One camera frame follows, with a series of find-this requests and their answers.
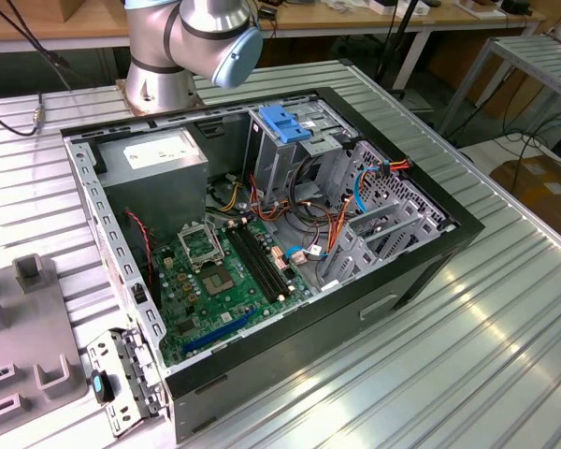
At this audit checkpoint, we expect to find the yellow black wire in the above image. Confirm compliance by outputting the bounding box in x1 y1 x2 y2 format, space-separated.
212 180 244 214

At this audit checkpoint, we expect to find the metal slat side table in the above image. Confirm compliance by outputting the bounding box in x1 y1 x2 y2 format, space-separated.
437 35 561 137

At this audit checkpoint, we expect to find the blue plastic drive latch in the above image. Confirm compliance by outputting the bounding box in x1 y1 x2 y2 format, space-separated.
257 105 312 146

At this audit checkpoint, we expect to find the red black twisted wire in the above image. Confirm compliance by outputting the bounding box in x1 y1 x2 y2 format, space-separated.
123 209 155 286

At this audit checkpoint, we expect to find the green motherboard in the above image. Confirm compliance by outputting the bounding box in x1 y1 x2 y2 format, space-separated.
151 217 319 369

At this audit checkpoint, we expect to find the white plug blue wire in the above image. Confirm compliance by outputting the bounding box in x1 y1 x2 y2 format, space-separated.
283 245 331 267

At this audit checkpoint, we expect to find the black open PC case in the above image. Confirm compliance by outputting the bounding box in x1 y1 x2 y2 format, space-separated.
59 86 486 445

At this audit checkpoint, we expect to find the small brown cardboard box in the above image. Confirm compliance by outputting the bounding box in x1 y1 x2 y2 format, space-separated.
58 0 127 23

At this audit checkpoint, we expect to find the black dongle teal label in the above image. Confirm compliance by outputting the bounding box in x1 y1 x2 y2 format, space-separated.
89 369 116 406

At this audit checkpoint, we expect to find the blue expansion slot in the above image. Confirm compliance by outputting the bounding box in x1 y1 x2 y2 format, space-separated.
181 311 253 355

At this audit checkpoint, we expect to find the orange red power wire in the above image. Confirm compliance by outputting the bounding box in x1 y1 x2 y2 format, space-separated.
381 157 412 175

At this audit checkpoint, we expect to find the black wire loop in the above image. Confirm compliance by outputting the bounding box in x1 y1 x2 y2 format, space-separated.
287 153 338 235

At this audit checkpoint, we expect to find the black case fan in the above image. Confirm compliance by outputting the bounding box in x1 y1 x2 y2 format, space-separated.
120 208 163 310

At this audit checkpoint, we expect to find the grey parts rack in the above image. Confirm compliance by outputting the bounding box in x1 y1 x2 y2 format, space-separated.
0 252 93 431

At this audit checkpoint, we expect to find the metal socket cover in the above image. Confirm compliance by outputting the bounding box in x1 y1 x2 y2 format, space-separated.
177 219 226 273

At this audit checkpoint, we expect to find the black power adapter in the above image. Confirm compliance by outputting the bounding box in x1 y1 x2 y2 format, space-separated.
500 0 534 15

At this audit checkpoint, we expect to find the metal card retention bracket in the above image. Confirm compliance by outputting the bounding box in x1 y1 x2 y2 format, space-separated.
86 326 169 439

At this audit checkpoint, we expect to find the grey disk bay cage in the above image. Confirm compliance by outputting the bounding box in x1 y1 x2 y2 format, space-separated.
315 139 457 294

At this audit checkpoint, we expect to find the blue data wire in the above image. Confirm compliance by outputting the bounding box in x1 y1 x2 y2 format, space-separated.
352 164 385 216

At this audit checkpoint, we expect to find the orange wire bundle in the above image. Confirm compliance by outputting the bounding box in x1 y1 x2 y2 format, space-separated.
324 194 356 261
250 172 294 226

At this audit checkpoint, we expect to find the black RAM slot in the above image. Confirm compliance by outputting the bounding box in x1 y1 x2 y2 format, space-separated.
228 227 275 304
246 223 294 296
235 226 281 301
240 224 287 298

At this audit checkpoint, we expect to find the CPU socket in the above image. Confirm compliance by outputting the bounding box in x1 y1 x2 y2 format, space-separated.
200 264 237 298

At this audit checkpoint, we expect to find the grey power supply unit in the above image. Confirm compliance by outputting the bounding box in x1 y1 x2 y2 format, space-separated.
95 128 210 239

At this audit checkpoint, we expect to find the wooden desk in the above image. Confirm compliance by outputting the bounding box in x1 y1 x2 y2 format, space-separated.
0 0 548 93

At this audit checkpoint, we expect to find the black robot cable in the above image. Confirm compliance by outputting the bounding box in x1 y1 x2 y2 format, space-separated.
0 0 74 138

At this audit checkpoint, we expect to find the grey optical drive cage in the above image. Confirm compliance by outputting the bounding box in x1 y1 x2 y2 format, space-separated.
245 100 356 207

